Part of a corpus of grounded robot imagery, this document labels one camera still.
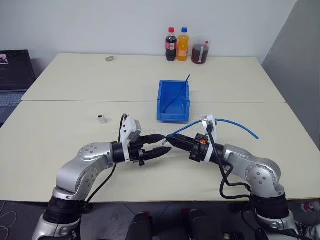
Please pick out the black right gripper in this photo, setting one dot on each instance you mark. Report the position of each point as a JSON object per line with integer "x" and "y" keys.
{"x": 198, "y": 151}

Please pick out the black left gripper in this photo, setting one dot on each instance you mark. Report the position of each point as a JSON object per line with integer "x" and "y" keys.
{"x": 137, "y": 153}

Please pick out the red white floor object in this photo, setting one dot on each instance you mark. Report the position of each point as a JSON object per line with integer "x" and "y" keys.
{"x": 310, "y": 207}

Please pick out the cola bottle red cap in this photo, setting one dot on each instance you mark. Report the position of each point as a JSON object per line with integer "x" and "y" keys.
{"x": 171, "y": 47}

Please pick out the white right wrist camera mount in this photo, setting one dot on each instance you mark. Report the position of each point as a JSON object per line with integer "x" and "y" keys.
{"x": 212, "y": 130}

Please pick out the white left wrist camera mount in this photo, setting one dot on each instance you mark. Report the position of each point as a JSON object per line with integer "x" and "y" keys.
{"x": 129, "y": 127}

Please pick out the orange soda bottle blue cap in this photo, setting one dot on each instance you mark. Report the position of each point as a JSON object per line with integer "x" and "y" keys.
{"x": 182, "y": 48}

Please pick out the blue plastic bin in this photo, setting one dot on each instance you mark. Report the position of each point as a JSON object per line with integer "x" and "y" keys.
{"x": 172, "y": 117}

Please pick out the dark rounded shape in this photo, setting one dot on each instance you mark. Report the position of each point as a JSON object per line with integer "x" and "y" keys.
{"x": 140, "y": 227}
{"x": 200, "y": 226}

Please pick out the clear tape roll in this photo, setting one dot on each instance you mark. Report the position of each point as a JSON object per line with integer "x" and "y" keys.
{"x": 107, "y": 59}

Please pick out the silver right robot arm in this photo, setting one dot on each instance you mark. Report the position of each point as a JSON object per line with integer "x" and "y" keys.
{"x": 260, "y": 172}

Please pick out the clear jar brown liquid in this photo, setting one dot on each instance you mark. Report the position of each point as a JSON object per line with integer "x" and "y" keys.
{"x": 200, "y": 53}

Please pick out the white coupler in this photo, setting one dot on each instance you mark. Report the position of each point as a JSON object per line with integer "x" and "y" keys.
{"x": 102, "y": 120}

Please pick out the black laptop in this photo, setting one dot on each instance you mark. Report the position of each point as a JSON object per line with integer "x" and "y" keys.
{"x": 15, "y": 70}

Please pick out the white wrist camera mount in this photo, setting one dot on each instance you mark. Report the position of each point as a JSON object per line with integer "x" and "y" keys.
{"x": 212, "y": 130}
{"x": 129, "y": 127}

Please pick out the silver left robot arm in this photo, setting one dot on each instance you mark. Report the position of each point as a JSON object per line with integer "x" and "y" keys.
{"x": 72, "y": 172}

